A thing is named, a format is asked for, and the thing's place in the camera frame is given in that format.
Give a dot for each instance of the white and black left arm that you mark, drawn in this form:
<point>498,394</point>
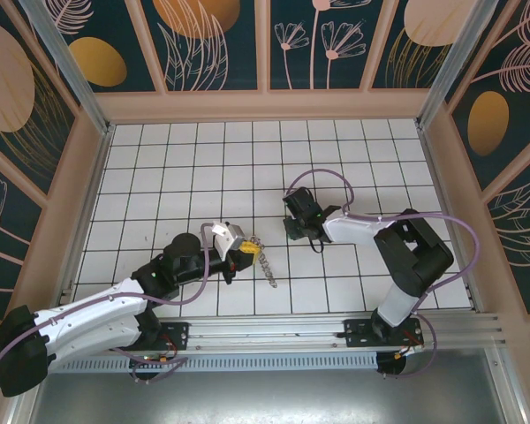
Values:
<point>93,313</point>

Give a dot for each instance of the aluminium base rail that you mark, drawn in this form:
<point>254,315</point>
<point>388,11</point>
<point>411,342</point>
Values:
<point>265,331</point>

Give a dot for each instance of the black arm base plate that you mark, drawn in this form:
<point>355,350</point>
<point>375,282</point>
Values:
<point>179,331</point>
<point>358,331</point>

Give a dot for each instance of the aluminium corner post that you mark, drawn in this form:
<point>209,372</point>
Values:
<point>70,75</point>
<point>459,57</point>

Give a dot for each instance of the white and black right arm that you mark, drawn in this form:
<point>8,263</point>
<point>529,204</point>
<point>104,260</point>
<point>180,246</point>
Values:
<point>358,227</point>

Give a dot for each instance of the grey metal panel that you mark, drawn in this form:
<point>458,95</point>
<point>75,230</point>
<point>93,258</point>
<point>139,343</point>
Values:
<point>247,397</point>

